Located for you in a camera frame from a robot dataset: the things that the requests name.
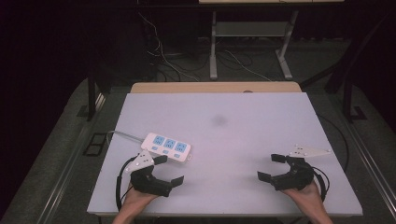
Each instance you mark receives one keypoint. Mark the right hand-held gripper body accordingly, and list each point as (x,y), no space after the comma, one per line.
(297,177)

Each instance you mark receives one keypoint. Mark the black floor socket frame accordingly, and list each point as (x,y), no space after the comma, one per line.
(95,144)

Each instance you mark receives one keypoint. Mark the grey metal desk frame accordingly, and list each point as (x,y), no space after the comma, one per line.
(249,29)

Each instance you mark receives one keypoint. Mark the person's right hand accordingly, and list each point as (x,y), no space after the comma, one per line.
(308,197)

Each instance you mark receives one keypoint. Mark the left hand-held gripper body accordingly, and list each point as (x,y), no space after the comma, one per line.
(146,182)

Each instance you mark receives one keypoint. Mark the person's left hand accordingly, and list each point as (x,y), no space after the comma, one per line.
(137,200)

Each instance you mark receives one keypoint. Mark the metal floor rail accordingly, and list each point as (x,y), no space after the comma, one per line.
(370,161)
(67,161)

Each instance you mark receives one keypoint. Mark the white power strip blue sockets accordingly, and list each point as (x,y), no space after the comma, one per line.
(166,146)

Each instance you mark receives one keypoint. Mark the black metal stand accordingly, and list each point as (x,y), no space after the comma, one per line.
(91,93)
(350,93)

